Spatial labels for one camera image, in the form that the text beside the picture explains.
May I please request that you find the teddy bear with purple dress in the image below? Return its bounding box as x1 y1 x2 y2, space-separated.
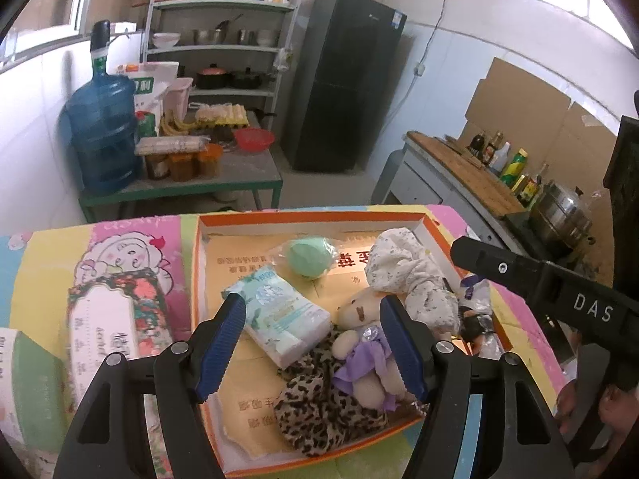
329 287 417 412

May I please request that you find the pink floral tissue pack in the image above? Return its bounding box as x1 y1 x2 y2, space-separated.
67 267 175 400

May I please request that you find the green round soft ball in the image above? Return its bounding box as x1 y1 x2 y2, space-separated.
284 236 336 280

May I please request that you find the green and white tissue pack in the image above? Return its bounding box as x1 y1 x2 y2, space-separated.
0 327 71 452

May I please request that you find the dark cabinet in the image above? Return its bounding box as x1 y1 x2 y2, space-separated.
603 90 639 290

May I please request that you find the person's right hand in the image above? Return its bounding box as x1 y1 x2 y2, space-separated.
555 378 639 447

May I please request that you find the low green table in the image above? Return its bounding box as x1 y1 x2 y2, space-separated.
79 110 284 223

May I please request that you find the grey kitchen counter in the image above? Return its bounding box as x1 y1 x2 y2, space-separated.
372 131 530 240

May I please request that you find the clear plastic bag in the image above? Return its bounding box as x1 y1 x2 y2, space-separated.
456 272 500 360

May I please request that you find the white sack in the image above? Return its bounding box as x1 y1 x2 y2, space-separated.
116 61 179 125

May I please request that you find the cooking oil bottle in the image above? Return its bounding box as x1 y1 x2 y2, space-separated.
516 162 550 208

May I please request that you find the bunch of bananas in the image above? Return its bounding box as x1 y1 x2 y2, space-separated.
160 115 198 137

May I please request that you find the blue water jug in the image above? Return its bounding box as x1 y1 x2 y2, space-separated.
65 72 143 195

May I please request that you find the black wok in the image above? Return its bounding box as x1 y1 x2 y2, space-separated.
230 67 275 91

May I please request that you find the small black fabric item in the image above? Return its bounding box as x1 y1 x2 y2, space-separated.
456 307 487 345

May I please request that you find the orange cardboard box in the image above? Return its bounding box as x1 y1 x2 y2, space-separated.
190 204 515 477

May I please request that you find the leopard print fabric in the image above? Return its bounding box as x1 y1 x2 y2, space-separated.
272 327 415 457

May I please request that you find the brown cardboard sheet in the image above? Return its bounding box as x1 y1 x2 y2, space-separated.
459 57 620 210

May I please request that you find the white floral cloth bag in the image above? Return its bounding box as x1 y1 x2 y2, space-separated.
364 227 462 342

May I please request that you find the dark refrigerator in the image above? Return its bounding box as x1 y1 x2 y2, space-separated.
282 0 407 173

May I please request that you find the water jug pump dispenser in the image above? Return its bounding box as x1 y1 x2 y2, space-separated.
90 20 111 75

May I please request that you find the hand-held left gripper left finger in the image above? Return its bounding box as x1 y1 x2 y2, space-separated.
52 292 248 479

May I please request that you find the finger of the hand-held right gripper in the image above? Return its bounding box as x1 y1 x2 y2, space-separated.
450 237 550 305

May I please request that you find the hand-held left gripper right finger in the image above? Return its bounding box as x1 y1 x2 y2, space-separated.
379 295 572 479

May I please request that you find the red cooking pot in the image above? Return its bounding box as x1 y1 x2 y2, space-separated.
194 64 231 89

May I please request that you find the orange jar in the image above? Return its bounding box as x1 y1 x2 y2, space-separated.
145 152 169 180
169 154 195 180
196 144 223 178

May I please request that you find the packet of dry noodles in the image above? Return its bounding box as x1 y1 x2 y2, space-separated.
135 136 210 155

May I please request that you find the white plastic bottle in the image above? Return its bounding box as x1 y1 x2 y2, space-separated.
492 142 512 173

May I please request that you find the white metal shelf rack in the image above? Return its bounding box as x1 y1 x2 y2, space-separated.
140 0 313 125

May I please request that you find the steel pot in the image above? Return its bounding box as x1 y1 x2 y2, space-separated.
529 182 595 247

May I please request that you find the egg tray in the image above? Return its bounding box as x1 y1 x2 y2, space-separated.
194 104 249 128

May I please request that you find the green and yellow bottle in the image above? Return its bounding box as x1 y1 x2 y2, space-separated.
499 148 529 188

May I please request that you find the white and blue tissue pack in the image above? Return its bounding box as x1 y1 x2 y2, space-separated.
222 264 333 367

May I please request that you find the red plastic basin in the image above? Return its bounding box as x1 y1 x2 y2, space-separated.
234 128 274 153

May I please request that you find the pink plastic bin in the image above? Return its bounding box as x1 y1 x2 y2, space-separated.
165 77 194 121

